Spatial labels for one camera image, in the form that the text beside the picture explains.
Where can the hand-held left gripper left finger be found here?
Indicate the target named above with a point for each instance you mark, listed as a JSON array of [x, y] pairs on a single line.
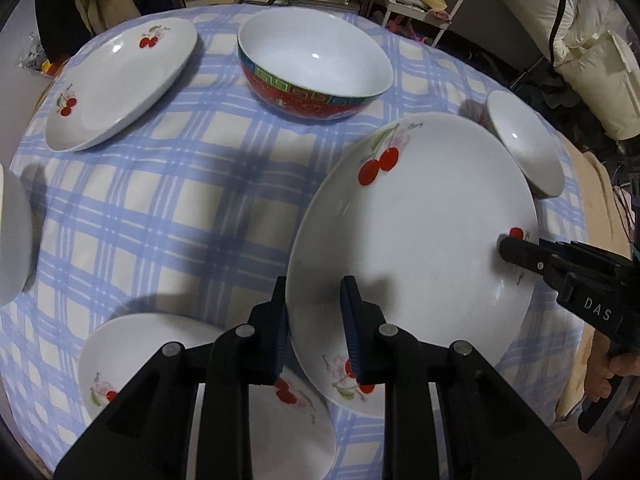
[[280, 332]]

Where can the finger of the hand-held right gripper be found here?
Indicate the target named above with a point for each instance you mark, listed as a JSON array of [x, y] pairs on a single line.
[[520, 255]]

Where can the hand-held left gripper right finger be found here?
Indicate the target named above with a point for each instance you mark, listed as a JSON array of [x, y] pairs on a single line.
[[350, 332]]

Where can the white cherry print plate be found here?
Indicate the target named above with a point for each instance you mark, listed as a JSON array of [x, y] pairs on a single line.
[[115, 90], [425, 210], [135, 355]]

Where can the small white bowl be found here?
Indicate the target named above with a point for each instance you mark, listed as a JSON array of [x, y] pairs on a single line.
[[525, 140]]

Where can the red patterned bowl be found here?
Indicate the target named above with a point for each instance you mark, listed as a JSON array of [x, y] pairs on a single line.
[[310, 55]]

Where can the person's right hand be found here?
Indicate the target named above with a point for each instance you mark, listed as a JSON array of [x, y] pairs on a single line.
[[600, 370]]

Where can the beige blanket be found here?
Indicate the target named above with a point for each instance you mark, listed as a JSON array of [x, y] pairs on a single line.
[[595, 200]]

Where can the blue checked tablecloth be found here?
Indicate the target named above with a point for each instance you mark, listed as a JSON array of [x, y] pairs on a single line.
[[175, 200]]

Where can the white down jacket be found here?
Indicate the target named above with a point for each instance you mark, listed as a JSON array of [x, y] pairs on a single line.
[[590, 25]]

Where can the yellow snack bag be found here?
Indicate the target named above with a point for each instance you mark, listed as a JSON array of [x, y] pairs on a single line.
[[45, 64]]

